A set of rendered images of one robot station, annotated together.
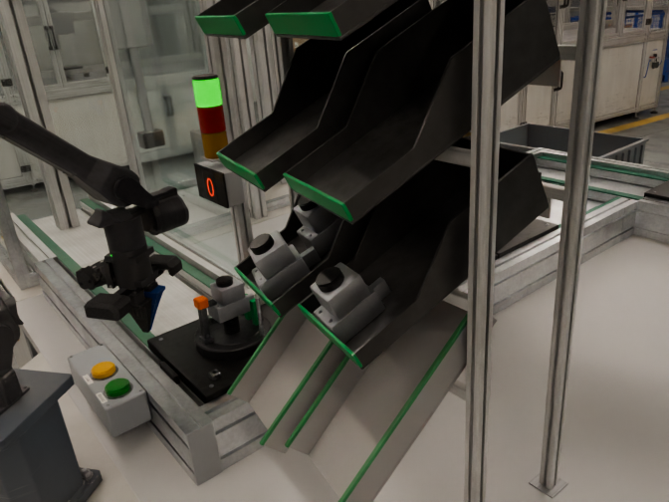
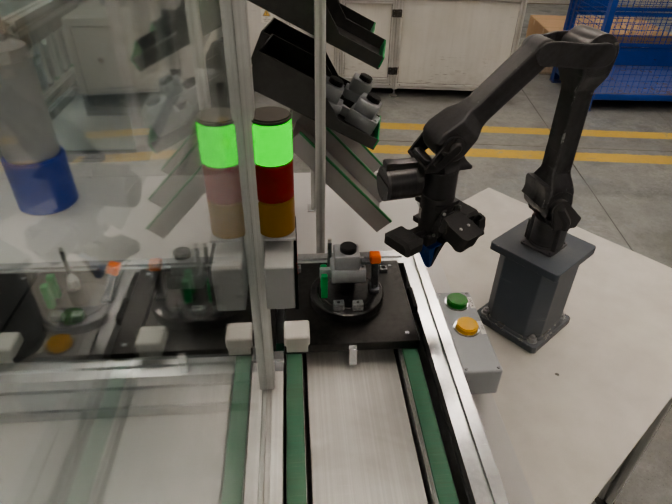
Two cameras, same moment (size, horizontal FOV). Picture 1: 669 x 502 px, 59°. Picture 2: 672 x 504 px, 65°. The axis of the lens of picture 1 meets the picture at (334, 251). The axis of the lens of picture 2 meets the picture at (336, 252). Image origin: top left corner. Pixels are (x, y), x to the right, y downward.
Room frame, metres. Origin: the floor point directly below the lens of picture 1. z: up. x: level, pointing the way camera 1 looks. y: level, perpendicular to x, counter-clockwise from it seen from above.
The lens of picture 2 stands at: (1.62, 0.60, 1.64)
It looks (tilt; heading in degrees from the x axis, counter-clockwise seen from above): 36 degrees down; 212
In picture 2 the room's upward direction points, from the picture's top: 1 degrees clockwise
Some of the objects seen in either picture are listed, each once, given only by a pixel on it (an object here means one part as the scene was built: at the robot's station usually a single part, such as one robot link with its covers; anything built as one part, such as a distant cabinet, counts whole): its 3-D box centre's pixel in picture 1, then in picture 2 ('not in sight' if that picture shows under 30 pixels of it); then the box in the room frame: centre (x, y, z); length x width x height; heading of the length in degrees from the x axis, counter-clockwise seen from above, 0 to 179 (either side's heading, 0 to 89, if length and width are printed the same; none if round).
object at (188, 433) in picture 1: (108, 340); (456, 433); (1.07, 0.49, 0.91); 0.89 x 0.06 x 0.11; 37
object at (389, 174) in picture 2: (142, 202); (419, 164); (0.90, 0.29, 1.26); 0.12 x 0.08 x 0.11; 137
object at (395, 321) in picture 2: (234, 343); (346, 302); (0.95, 0.20, 0.96); 0.24 x 0.24 x 0.02; 37
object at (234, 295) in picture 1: (231, 294); (342, 261); (0.95, 0.19, 1.06); 0.08 x 0.04 x 0.07; 127
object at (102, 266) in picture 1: (103, 270); (461, 227); (0.87, 0.37, 1.16); 0.07 x 0.07 x 0.06; 73
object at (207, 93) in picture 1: (207, 92); (271, 138); (1.17, 0.22, 1.38); 0.05 x 0.05 x 0.05
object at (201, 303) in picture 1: (207, 316); (370, 270); (0.92, 0.23, 1.04); 0.04 x 0.02 x 0.08; 127
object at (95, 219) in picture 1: (122, 224); (441, 173); (0.86, 0.32, 1.24); 0.09 x 0.06 x 0.07; 137
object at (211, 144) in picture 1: (215, 143); (275, 211); (1.17, 0.22, 1.28); 0.05 x 0.05 x 0.05
